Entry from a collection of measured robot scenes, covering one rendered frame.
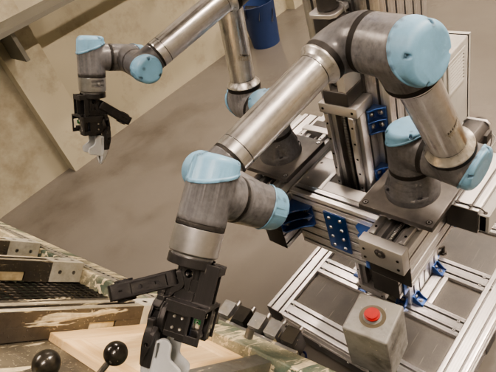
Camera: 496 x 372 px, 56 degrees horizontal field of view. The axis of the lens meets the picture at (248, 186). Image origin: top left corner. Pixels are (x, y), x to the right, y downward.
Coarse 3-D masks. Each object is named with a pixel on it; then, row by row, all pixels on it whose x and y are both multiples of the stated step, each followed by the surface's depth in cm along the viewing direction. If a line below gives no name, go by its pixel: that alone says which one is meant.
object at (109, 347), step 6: (114, 342) 72; (120, 342) 73; (108, 348) 72; (114, 348) 72; (120, 348) 72; (126, 348) 73; (108, 354) 71; (114, 354) 71; (120, 354) 72; (126, 354) 73; (108, 360) 71; (114, 360) 71; (120, 360) 72; (102, 366) 74; (108, 366) 74
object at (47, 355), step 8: (40, 352) 63; (48, 352) 63; (56, 352) 64; (32, 360) 62; (40, 360) 62; (48, 360) 62; (56, 360) 63; (32, 368) 62; (40, 368) 61; (48, 368) 62; (56, 368) 62
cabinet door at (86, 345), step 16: (64, 336) 108; (80, 336) 111; (96, 336) 113; (112, 336) 116; (128, 336) 120; (80, 352) 101; (96, 352) 103; (128, 352) 109; (192, 352) 120; (208, 352) 123; (224, 352) 125; (96, 368) 98; (112, 368) 97; (128, 368) 99
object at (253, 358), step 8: (232, 360) 114; (240, 360) 115; (248, 360) 117; (256, 360) 118; (264, 360) 120; (192, 368) 102; (200, 368) 103; (208, 368) 105; (216, 368) 106; (224, 368) 107; (232, 368) 108; (240, 368) 110; (248, 368) 112; (256, 368) 115; (264, 368) 118
